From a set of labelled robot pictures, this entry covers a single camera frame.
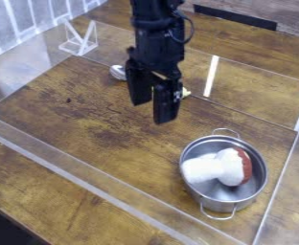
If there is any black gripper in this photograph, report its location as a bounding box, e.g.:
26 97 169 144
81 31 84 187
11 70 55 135
125 46 182 124

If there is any white red plush mushroom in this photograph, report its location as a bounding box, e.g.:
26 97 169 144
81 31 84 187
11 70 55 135
181 147 252 187

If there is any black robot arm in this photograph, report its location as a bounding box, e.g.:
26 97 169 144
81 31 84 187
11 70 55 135
125 0 184 124

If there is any clear acrylic triangular stand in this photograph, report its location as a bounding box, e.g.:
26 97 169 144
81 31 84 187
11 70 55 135
58 21 98 56

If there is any black strip on table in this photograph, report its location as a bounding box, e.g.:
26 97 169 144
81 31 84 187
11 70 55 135
193 4 277 31

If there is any clear acrylic barrier panel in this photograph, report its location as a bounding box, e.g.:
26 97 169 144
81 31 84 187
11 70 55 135
0 121 244 245

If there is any spoon with yellow-green handle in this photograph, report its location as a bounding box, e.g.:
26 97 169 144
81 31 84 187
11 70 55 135
109 65 192 99

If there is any black cable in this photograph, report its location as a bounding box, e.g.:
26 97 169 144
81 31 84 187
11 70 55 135
165 8 195 45

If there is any silver pot with handles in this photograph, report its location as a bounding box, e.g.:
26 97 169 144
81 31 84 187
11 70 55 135
178 128 268 220

